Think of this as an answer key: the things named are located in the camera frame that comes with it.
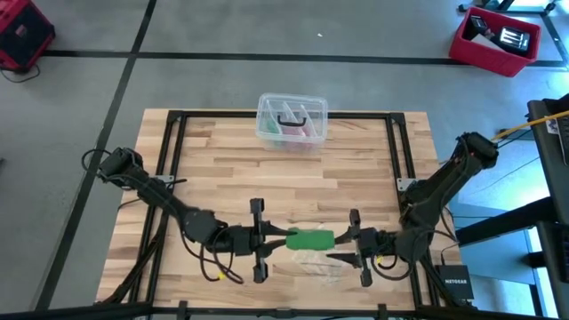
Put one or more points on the red plastic bin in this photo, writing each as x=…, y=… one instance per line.
x=484, y=58

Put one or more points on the clear plastic storage box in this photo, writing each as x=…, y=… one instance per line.
x=291, y=106

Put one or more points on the black device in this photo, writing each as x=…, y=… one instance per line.
x=513, y=40
x=478, y=24

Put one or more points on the black aluminium rig frame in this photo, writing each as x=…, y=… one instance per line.
x=284, y=114

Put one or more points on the black Netgear network switch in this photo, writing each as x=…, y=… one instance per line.
x=453, y=282

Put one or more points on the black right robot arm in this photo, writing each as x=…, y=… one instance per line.
x=444, y=191

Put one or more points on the red and black generator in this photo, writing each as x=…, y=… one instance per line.
x=22, y=31

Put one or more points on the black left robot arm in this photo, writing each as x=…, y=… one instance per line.
x=155, y=195

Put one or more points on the clear plastic zip bag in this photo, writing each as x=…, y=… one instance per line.
x=322, y=266

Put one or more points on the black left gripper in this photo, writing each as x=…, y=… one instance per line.
x=253, y=240

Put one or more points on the black desk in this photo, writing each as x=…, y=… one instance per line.
x=547, y=178

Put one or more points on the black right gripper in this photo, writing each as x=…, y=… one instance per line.
x=366, y=244

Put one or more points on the magenta bandage roll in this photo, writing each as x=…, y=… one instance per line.
x=306, y=133

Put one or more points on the green elastic bandage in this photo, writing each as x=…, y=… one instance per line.
x=310, y=239

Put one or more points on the teal bandage roll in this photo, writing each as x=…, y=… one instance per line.
x=271, y=126

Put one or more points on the pink bandage roll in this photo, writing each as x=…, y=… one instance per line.
x=291, y=131

